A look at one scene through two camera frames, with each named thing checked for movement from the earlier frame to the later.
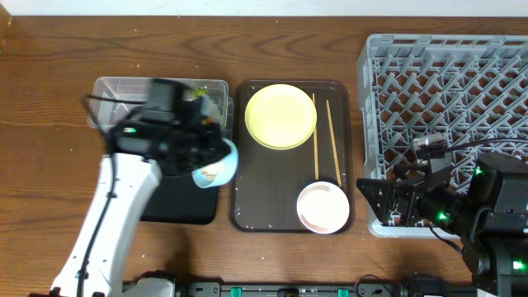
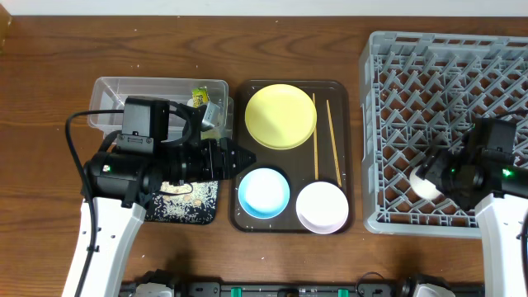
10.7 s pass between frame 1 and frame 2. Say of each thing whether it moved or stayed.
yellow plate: stayed
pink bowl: stayed
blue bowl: moved
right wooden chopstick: stayed
